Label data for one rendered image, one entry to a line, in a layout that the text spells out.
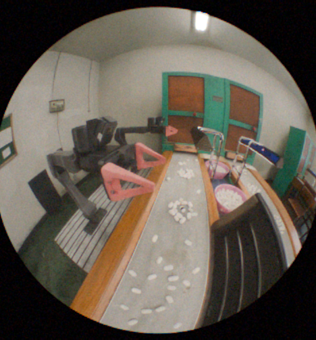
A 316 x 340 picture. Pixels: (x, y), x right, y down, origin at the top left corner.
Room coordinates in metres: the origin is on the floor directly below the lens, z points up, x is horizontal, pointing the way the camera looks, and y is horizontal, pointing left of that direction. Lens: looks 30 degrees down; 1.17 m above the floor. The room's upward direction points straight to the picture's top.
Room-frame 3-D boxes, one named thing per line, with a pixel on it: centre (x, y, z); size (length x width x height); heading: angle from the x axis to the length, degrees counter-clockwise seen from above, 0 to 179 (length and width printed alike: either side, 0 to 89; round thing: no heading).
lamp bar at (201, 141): (0.68, -0.28, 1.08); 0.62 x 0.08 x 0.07; 165
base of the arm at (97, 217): (0.25, 0.37, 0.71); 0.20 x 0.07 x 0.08; 167
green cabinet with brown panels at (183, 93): (1.32, -0.77, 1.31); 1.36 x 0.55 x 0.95; 75
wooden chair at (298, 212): (-0.04, -2.40, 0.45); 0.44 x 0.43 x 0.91; 162
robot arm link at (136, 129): (0.83, 0.23, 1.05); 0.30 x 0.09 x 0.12; 77
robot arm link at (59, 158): (0.25, 0.37, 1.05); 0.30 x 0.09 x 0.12; 77
